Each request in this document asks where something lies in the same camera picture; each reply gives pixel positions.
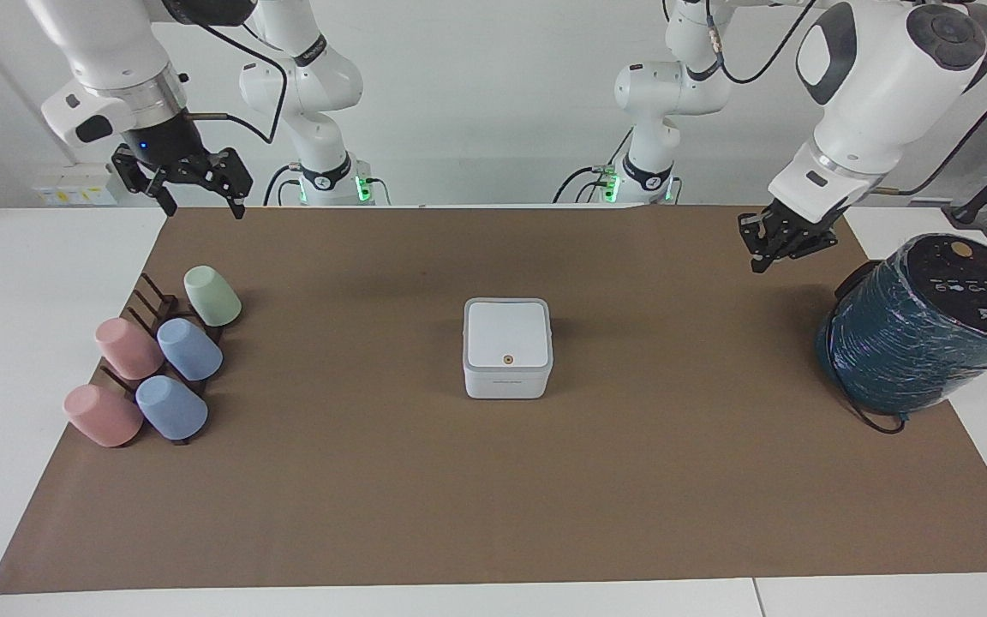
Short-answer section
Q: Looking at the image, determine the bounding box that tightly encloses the teal wrapped cylinder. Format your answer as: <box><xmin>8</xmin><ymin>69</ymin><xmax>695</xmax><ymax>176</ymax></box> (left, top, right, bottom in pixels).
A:
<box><xmin>815</xmin><ymin>233</ymin><xmax>987</xmax><ymax>418</ymax></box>

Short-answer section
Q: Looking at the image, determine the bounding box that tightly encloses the blue cup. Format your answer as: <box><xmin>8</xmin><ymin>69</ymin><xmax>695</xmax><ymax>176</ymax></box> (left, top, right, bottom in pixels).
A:
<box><xmin>157</xmin><ymin>318</ymin><xmax>224</xmax><ymax>382</ymax></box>
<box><xmin>135</xmin><ymin>375</ymin><xmax>209</xmax><ymax>441</ymax></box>

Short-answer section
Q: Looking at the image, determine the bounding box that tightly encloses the white wall socket strip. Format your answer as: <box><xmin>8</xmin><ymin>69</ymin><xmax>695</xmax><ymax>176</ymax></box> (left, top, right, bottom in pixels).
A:
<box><xmin>34</xmin><ymin>175</ymin><xmax>117</xmax><ymax>207</ymax></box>

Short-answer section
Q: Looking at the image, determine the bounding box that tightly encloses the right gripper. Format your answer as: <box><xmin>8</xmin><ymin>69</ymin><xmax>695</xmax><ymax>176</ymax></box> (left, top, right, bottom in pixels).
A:
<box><xmin>111</xmin><ymin>111</ymin><xmax>254</xmax><ymax>220</ymax></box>

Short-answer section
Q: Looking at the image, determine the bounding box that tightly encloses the white square trash can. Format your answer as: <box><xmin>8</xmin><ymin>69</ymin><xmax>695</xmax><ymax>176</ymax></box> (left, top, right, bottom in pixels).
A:
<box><xmin>463</xmin><ymin>297</ymin><xmax>555</xmax><ymax>400</ymax></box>

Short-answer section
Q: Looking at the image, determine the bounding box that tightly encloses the pink cup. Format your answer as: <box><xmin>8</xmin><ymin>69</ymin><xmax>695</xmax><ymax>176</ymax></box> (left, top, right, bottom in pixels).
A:
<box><xmin>95</xmin><ymin>318</ymin><xmax>165</xmax><ymax>380</ymax></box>
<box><xmin>63</xmin><ymin>385</ymin><xmax>144</xmax><ymax>448</ymax></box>

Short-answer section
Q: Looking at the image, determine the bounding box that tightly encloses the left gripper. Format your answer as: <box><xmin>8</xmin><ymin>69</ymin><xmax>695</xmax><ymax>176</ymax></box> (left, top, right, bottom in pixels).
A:
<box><xmin>738</xmin><ymin>202</ymin><xmax>844</xmax><ymax>273</ymax></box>

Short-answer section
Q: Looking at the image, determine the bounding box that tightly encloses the green cup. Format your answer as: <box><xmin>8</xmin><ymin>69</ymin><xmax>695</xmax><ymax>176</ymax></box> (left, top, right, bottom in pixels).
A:
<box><xmin>183</xmin><ymin>266</ymin><xmax>242</xmax><ymax>327</ymax></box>

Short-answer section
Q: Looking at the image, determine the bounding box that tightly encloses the dark brown cup rack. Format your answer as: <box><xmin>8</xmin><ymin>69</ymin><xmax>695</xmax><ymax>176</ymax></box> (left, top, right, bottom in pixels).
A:
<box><xmin>99</xmin><ymin>273</ymin><xmax>225</xmax><ymax>446</ymax></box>

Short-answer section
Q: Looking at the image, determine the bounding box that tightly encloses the black cable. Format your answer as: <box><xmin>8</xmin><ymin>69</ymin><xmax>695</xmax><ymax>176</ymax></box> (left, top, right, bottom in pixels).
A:
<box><xmin>553</xmin><ymin>129</ymin><xmax>634</xmax><ymax>205</ymax></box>
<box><xmin>877</xmin><ymin>62</ymin><xmax>987</xmax><ymax>198</ymax></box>
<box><xmin>703</xmin><ymin>0</ymin><xmax>820</xmax><ymax>86</ymax></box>
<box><xmin>188</xmin><ymin>19</ymin><xmax>289</xmax><ymax>145</ymax></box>
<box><xmin>263</xmin><ymin>165</ymin><xmax>302</xmax><ymax>207</ymax></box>
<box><xmin>834</xmin><ymin>367</ymin><xmax>911</xmax><ymax>435</ymax></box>

